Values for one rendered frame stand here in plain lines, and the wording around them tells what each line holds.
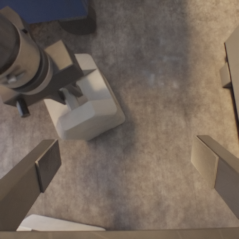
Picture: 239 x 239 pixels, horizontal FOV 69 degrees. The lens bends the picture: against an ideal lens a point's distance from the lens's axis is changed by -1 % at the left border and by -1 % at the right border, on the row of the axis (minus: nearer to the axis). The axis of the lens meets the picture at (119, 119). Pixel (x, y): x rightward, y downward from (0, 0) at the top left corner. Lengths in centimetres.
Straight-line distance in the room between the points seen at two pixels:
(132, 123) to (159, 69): 20
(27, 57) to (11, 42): 3
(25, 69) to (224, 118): 56
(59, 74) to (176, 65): 44
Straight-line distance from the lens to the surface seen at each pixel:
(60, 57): 30
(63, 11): 57
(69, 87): 37
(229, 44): 61
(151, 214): 63
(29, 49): 25
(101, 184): 62
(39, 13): 59
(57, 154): 17
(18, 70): 25
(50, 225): 62
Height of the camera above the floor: 59
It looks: 79 degrees down
